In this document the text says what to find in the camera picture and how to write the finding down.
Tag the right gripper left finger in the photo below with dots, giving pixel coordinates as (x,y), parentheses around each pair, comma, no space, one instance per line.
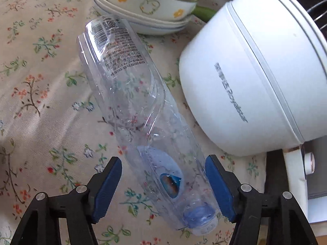
(82,207)

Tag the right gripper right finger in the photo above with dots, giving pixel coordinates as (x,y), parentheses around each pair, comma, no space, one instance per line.
(244,206)

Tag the clear plastic bottle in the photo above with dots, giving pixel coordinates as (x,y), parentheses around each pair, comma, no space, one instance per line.
(154,137)

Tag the floral tablecloth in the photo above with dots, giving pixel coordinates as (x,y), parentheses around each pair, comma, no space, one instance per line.
(53,137)

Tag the white electric cooking pot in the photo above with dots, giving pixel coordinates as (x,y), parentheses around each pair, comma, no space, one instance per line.
(254,78)

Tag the cream flower bowl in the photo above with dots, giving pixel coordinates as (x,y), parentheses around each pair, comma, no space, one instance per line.
(165,10)

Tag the black wire rack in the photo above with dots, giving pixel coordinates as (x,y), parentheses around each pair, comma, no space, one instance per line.
(318,13)

